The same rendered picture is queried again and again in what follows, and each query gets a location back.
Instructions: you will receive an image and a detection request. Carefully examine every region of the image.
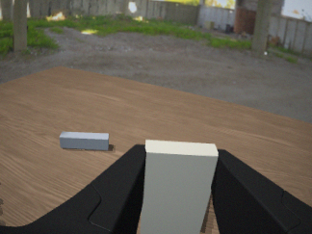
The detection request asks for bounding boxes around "light grey rectangular block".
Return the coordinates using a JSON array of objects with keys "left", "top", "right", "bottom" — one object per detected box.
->
[{"left": 59, "top": 131, "right": 109, "bottom": 150}]

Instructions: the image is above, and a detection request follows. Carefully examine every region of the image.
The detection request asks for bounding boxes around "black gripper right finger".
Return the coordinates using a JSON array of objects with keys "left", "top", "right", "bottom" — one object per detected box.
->
[{"left": 211, "top": 148, "right": 312, "bottom": 234}]

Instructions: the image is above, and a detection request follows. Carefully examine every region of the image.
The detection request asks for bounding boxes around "white domino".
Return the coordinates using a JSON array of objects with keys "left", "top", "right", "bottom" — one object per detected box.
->
[{"left": 141, "top": 140, "right": 218, "bottom": 234}]

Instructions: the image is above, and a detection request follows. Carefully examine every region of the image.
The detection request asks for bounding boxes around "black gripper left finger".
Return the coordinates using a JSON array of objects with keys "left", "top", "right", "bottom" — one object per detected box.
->
[{"left": 0, "top": 144, "right": 147, "bottom": 234}]

